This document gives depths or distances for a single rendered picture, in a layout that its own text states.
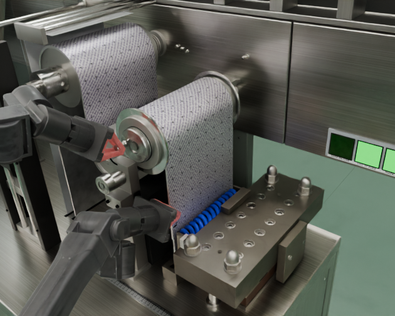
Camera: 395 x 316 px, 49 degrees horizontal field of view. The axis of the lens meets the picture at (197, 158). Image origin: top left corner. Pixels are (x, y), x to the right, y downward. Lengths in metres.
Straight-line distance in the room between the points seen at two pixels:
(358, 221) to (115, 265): 2.10
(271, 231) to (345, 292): 1.36
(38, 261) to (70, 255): 0.49
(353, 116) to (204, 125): 0.32
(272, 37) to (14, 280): 0.83
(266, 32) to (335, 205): 1.94
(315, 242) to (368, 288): 1.21
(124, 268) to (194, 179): 0.27
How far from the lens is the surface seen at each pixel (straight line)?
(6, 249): 1.26
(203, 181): 0.99
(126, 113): 0.88
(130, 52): 1.07
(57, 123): 0.74
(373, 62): 0.92
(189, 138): 0.90
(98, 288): 1.07
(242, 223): 1.00
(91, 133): 0.79
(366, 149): 0.99
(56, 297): 0.67
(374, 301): 2.31
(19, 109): 0.74
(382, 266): 2.49
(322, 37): 0.95
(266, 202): 1.07
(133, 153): 0.88
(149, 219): 0.85
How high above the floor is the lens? 1.67
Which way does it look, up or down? 31 degrees down
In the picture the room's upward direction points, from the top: 3 degrees counter-clockwise
